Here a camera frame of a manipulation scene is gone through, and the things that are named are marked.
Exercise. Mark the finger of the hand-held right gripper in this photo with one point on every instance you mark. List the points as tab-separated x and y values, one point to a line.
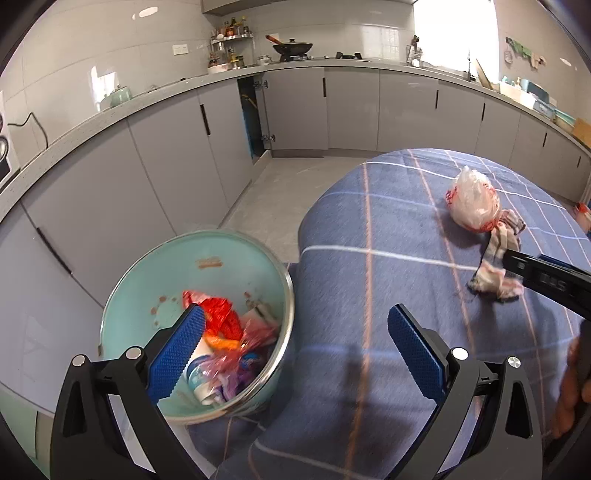
568	267
519	263

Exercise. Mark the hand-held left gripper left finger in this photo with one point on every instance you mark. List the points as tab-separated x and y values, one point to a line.
178	355

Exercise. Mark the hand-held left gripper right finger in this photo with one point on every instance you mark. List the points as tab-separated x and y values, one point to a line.
415	355

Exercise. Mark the striped paper wrapper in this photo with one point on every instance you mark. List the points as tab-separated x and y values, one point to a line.
501	240

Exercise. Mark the red plastic wrapper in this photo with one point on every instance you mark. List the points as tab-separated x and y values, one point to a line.
219	318

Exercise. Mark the purple wrapper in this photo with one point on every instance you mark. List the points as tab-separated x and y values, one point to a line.
231	390

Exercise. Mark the clear plastic bag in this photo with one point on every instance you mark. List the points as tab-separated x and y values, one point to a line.
249	341

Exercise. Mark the teal metal-rimmed bin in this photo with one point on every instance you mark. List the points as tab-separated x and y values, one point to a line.
161	277

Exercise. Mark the person's right hand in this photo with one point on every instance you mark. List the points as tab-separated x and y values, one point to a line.
570	401

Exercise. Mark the red bucket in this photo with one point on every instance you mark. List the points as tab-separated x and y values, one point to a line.
583	210

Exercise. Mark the white plastic bag red print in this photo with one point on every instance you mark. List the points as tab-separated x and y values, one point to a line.
473	203

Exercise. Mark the blue plaid blanket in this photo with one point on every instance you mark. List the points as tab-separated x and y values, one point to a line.
369	277

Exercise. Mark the stacked teal basins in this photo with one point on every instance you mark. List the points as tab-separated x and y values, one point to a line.
565	120

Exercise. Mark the wooden cutting board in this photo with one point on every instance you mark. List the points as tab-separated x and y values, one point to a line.
482	74

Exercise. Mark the grey kitchen cabinets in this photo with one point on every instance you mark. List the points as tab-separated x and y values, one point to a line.
138	152

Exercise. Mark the utensil holder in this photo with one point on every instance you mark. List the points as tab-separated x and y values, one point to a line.
414	53

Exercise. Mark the window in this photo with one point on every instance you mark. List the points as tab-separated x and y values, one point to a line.
455	30

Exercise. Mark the teal kettle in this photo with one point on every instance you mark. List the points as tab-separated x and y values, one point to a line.
121	97

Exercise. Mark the white kitchen appliance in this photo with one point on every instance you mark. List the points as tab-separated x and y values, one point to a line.
4	147

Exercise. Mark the gas stove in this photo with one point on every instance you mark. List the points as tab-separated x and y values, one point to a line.
323	57

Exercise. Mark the black wok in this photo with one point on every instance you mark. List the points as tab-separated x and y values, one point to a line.
292	47

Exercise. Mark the metal spice rack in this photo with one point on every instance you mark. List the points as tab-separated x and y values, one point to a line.
231	44

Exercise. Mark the wall hooks with cloths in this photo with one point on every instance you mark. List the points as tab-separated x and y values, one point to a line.
524	50

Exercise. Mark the white wall outlet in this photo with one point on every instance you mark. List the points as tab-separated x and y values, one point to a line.
179	48

